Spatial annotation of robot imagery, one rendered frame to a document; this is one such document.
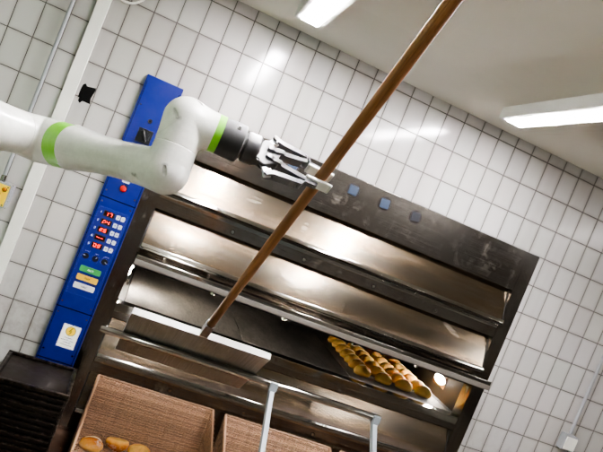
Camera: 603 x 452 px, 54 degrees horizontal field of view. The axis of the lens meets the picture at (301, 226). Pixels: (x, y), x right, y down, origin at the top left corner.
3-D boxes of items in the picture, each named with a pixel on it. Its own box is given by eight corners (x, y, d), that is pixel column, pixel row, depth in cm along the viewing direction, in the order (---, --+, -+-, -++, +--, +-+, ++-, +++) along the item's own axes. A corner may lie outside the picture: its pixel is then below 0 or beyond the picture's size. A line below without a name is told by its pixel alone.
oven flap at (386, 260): (161, 192, 256) (177, 153, 262) (498, 324, 299) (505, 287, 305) (162, 190, 252) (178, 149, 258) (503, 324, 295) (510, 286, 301)
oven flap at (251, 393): (95, 357, 259) (113, 313, 265) (439, 464, 301) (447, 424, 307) (95, 357, 255) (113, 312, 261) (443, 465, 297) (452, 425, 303)
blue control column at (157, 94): (52, 375, 441) (159, 108, 434) (74, 381, 444) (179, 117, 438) (-38, 537, 253) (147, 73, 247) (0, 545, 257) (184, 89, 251)
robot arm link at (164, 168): (66, 117, 145) (97, 135, 154) (47, 159, 143) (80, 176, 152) (179, 142, 128) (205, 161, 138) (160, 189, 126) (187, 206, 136)
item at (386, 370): (325, 339, 361) (328, 330, 361) (392, 362, 372) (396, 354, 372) (354, 375, 302) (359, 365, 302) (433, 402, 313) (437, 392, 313)
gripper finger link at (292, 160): (262, 159, 143) (263, 154, 144) (304, 170, 147) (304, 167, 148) (268, 149, 141) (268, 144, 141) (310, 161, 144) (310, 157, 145)
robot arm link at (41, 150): (-4, 151, 150) (11, 105, 151) (38, 162, 162) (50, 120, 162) (44, 164, 142) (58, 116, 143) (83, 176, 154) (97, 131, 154)
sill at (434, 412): (114, 307, 264) (117, 299, 264) (450, 420, 307) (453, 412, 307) (113, 309, 258) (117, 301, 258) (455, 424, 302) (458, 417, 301)
